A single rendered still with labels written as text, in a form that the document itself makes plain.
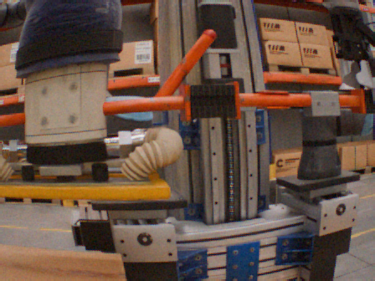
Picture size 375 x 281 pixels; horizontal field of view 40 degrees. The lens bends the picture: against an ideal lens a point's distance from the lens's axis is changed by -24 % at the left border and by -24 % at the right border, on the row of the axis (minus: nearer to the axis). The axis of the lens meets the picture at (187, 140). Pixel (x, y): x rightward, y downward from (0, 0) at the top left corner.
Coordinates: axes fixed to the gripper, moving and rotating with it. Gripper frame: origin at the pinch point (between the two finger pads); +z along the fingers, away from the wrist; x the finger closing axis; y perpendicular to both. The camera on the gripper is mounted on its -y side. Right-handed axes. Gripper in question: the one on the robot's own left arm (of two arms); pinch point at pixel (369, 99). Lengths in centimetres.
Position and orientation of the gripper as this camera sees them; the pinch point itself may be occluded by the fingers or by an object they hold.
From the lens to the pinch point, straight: 116.5
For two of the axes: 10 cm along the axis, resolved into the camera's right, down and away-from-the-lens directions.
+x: 1.0, 0.5, -9.9
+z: 0.6, 10.0, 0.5
